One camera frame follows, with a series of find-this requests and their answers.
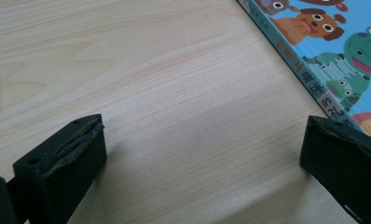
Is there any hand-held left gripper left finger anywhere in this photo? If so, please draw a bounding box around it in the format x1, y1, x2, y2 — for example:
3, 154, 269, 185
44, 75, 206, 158
12, 113, 108, 224

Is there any colourful cartoon animal picture book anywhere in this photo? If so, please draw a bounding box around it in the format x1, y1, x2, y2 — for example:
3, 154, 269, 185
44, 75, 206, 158
236, 0, 371, 143

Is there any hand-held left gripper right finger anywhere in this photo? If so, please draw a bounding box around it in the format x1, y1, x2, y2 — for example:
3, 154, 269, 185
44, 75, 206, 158
299, 115, 371, 224

